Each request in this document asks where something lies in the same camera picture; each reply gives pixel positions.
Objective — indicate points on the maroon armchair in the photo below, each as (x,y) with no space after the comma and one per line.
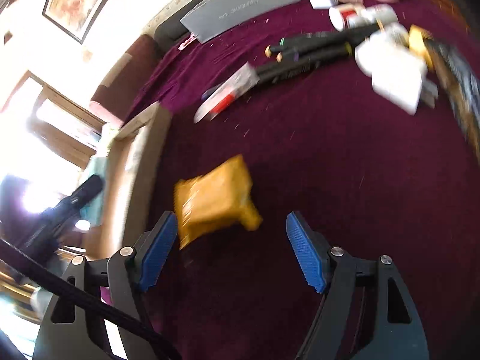
(127,75)

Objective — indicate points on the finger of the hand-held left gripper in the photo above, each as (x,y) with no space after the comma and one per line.
(88,191)

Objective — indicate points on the yellow packet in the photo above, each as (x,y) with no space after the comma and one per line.
(213,198)

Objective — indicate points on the yellow round container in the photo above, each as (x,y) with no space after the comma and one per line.
(418,41)

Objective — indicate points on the white square pad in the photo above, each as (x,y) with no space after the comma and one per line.
(399,84)

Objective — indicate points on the white bottle red label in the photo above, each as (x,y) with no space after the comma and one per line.
(339,17)

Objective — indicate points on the black snack packet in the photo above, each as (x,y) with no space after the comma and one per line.
(457,78)

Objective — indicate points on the maroon velvet cloth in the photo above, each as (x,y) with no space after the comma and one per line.
(337,150)

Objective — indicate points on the grey shoe box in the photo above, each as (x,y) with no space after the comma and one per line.
(240,7)

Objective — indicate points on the clear plastic packet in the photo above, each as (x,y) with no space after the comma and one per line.
(228,90)

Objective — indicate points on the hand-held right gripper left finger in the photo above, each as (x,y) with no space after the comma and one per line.
(157,255)

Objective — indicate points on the cardboard box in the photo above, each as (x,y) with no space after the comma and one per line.
(146,157)

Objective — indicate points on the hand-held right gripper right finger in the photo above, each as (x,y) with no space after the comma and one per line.
(305,253)

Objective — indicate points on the black sofa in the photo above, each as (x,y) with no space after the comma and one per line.
(168,32)

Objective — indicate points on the white charger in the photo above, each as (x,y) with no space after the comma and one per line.
(322,0)

